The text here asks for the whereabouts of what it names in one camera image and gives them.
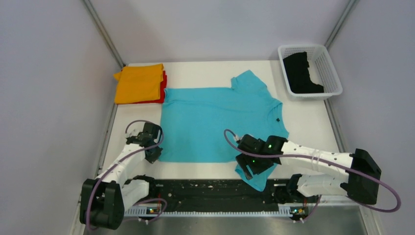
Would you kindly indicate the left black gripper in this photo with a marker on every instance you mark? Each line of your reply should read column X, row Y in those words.
column 152, row 158

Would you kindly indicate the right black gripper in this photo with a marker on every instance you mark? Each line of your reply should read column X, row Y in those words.
column 244, row 159

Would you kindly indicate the cyan t shirt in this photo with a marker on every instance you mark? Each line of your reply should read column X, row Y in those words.
column 193, row 120

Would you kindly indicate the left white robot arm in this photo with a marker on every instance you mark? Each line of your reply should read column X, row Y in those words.
column 105, row 198

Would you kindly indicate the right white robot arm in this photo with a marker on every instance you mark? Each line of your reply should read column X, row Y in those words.
column 336, row 173

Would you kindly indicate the folded red t shirt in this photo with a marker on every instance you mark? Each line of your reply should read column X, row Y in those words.
column 163, row 86

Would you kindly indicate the folded orange t shirt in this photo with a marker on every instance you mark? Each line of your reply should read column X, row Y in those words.
column 135, row 84

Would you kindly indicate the white plastic basket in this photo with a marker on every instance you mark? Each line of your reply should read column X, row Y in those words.
column 322, row 71

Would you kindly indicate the black t shirt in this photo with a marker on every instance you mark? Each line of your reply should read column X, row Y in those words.
column 297, row 70

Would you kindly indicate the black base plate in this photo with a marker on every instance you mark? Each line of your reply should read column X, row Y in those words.
column 225, row 195

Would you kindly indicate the white slotted cable duct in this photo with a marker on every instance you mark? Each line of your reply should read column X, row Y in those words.
column 144, row 211

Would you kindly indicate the left aluminium corner post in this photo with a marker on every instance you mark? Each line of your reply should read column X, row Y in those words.
column 103, row 32

